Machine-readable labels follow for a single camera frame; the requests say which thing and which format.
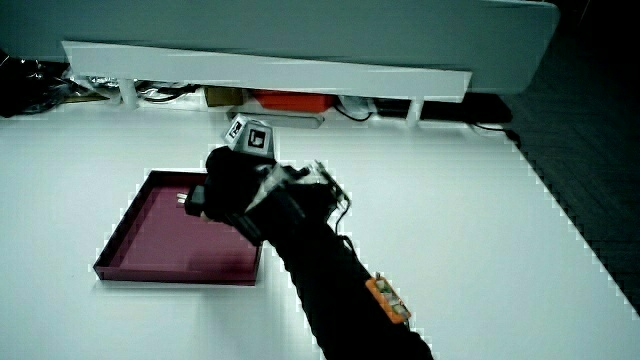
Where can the person's right hand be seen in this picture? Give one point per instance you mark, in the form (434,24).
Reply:
(235,185)

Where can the black charger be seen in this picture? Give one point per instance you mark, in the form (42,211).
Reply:
(195,201)

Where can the maroon square plate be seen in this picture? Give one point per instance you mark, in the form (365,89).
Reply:
(175,240)

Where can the person's right forearm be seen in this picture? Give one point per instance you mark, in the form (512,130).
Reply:
(330,280)

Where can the brown cardboard box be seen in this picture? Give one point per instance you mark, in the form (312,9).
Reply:
(223,96)

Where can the red box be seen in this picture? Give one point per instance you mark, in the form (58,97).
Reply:
(292,101)

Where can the white shelf riser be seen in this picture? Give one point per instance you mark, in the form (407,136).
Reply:
(260,70)

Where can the white bag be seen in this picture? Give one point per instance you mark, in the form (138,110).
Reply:
(356,106)

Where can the white backdrop panel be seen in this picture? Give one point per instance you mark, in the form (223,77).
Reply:
(300,27)

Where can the crumpled silver foil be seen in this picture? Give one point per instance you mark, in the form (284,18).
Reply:
(95,85)

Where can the orange sensor module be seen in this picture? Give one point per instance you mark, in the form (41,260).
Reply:
(389,299)

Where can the black plastic bag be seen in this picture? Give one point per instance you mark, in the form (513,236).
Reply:
(25,87)

